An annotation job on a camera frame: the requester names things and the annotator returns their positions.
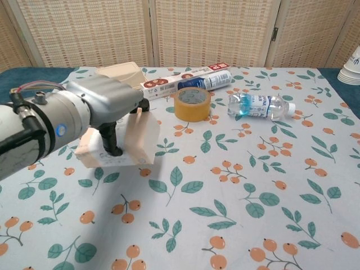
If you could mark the blue white spray can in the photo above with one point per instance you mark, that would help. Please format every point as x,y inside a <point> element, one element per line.
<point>216,78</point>

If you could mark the clear plastic water bottle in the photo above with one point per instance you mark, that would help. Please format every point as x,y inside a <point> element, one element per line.
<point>261,107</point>

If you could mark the white paper cup stack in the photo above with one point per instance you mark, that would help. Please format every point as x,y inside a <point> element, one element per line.
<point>351,70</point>

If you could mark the beige Face tissue pack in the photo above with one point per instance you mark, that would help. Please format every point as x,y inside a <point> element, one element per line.
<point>140,140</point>

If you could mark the metal screen hinge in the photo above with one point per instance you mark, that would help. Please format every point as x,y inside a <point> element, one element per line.
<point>276,35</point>

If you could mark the red white toothpaste box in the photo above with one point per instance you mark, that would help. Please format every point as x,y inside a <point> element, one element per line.
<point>163,85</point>

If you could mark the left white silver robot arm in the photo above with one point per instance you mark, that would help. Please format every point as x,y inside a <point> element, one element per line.
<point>42,126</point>

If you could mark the beige rectangular food container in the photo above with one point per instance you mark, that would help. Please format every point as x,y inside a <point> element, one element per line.
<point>129,73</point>

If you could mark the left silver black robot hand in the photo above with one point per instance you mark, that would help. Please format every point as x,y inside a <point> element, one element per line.
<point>112,95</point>

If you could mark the brown packing tape roll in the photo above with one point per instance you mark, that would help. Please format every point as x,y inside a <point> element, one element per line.
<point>191,112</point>

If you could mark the woven bamboo folding screen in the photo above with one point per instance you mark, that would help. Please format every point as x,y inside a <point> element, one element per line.
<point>197,31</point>

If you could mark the floral fruit print tablecloth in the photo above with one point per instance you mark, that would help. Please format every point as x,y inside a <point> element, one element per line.
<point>197,174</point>

